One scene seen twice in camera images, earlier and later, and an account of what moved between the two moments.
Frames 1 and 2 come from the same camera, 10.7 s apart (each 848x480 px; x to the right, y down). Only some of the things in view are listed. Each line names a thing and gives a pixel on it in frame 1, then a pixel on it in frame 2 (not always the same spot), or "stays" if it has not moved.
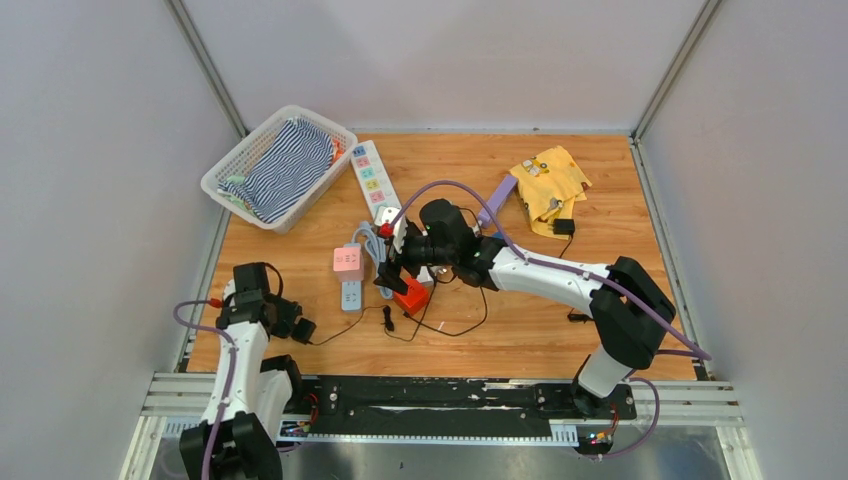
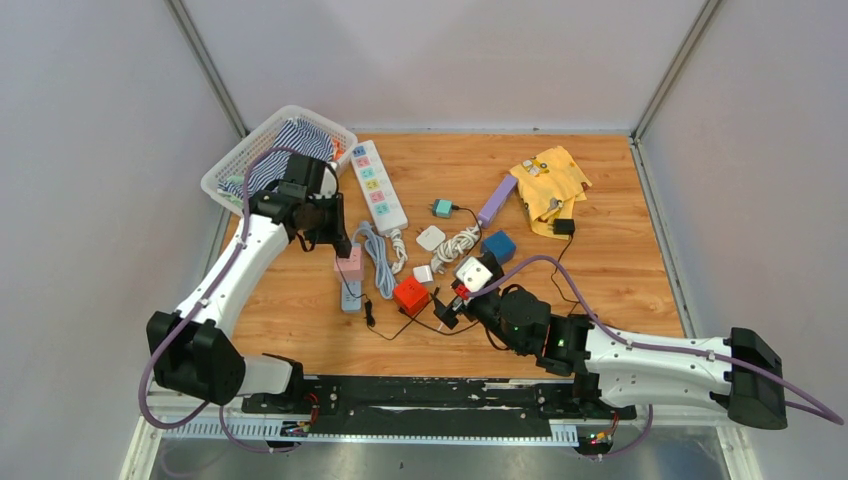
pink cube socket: x=348 y=262 stays
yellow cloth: x=549 y=184 stays
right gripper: x=389 y=273 -> x=446 y=313
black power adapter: x=563 y=226 stays
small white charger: x=425 y=277 stays
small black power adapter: x=303 y=331 -> x=343 y=248
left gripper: x=290 y=312 -> x=337 y=231
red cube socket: x=415 y=299 stays
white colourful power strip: x=376 y=185 stays
